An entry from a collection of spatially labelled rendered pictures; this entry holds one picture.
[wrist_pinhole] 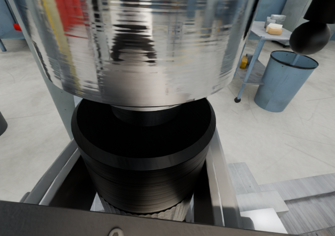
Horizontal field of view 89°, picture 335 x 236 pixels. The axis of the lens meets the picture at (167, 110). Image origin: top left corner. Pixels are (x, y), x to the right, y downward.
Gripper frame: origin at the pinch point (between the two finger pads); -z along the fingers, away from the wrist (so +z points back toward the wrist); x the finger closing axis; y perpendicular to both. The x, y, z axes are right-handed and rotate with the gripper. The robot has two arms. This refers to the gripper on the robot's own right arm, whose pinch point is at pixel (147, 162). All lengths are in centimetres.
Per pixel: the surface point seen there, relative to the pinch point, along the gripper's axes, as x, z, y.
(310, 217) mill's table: -33.2, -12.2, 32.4
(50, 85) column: 30.2, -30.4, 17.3
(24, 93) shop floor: 183, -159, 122
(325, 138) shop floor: -169, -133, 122
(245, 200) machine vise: -14.4, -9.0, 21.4
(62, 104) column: 29.2, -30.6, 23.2
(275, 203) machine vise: -19.4, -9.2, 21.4
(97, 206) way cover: 14.8, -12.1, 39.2
